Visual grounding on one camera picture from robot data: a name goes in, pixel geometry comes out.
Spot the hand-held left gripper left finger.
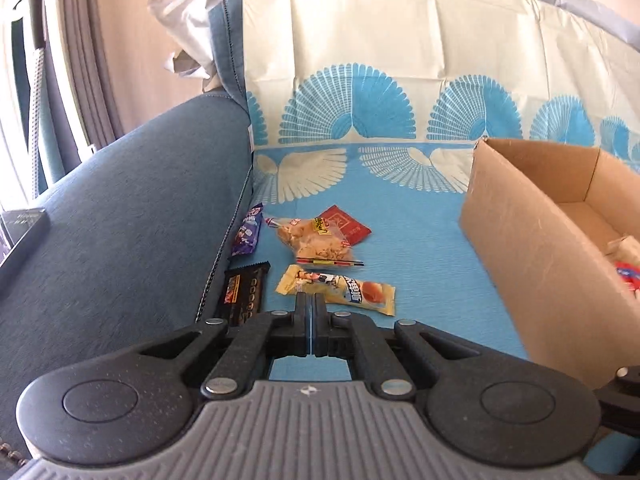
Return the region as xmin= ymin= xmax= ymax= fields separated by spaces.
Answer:
xmin=135 ymin=291 xmax=312 ymax=401

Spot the red and blue snack packet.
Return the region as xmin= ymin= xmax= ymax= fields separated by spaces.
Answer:
xmin=614 ymin=260 xmax=640 ymax=297

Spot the pale grey plastic sheet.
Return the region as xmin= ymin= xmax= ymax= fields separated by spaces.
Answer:
xmin=148 ymin=0 xmax=640 ymax=82

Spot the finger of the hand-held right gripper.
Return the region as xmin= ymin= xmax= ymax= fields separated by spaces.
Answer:
xmin=594 ymin=364 xmax=640 ymax=437

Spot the blue fan-print blanket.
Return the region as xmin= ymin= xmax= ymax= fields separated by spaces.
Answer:
xmin=240 ymin=0 xmax=640 ymax=476

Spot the white window frame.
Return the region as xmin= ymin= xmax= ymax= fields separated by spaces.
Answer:
xmin=0 ymin=0 xmax=101 ymax=211

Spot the grey curtain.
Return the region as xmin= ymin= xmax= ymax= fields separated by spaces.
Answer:
xmin=44 ymin=0 xmax=127 ymax=153

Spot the black chocolate snack packet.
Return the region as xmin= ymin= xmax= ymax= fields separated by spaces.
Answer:
xmin=219 ymin=261 xmax=272 ymax=327

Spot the clear bag of beige snacks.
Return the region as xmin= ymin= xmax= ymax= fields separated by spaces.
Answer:
xmin=264 ymin=216 xmax=367 ymax=267

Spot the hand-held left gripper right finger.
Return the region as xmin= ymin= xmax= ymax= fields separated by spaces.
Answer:
xmin=311 ymin=292 xmax=482 ymax=401

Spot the yellow snack packet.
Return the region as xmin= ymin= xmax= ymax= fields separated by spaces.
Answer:
xmin=276 ymin=264 xmax=397 ymax=317

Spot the purple snack packet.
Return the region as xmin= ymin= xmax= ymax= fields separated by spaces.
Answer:
xmin=231 ymin=203 xmax=264 ymax=257

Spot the blue fabric sofa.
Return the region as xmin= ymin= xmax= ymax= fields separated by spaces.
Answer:
xmin=0 ymin=0 xmax=256 ymax=466

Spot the dark flat box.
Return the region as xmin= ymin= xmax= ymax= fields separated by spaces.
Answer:
xmin=0 ymin=207 xmax=52 ymax=273

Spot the cardboard box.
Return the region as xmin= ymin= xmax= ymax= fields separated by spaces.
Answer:
xmin=459 ymin=136 xmax=640 ymax=391

